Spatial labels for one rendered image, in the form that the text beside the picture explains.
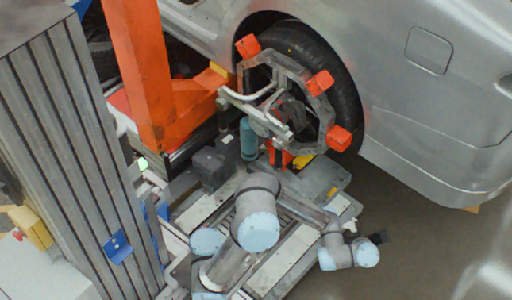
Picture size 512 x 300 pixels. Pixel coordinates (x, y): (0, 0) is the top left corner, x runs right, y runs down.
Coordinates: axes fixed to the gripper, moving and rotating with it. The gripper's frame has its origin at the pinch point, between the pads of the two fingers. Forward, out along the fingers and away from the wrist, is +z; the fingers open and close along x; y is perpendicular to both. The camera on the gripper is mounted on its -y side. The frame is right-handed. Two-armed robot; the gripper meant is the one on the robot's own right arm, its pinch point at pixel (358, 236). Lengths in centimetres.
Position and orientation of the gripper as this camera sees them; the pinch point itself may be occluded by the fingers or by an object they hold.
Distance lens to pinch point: 214.0
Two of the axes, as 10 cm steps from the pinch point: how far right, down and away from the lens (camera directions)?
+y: -9.7, 2.3, 0.4
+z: 0.4, -0.1, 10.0
